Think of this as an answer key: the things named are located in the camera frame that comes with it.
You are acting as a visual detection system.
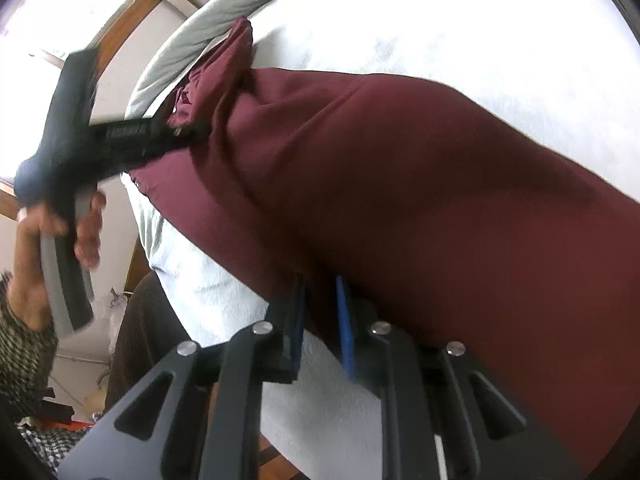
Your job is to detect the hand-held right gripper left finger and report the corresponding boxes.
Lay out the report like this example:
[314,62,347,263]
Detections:
[57,274,307,480]

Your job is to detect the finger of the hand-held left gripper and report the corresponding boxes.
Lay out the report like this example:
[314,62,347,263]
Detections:
[147,117,212,157]

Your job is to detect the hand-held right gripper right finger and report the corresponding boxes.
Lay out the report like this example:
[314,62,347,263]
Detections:
[335,275,583,480]

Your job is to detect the maroon pants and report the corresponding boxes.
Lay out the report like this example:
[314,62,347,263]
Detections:
[122,16,640,480]

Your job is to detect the person's left forearm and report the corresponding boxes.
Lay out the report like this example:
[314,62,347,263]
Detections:
[0,270,60,413]

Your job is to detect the person's left hand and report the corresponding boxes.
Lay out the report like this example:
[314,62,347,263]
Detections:
[10,191,107,332]

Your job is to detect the grey comforter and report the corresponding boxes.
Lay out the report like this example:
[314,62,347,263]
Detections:
[125,0,346,121]

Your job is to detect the wooden framed window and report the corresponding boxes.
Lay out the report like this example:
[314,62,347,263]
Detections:
[0,0,166,88]

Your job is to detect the dark brown cloth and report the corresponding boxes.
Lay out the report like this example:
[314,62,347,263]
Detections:
[104,272,201,413]

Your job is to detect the clear plastic bag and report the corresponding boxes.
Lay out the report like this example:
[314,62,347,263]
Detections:
[94,287,132,361]

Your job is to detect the checked cloth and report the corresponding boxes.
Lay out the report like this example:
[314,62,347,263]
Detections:
[15,421,88,476]

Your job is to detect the white fleece blanket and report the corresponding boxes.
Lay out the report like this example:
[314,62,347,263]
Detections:
[125,0,640,480]

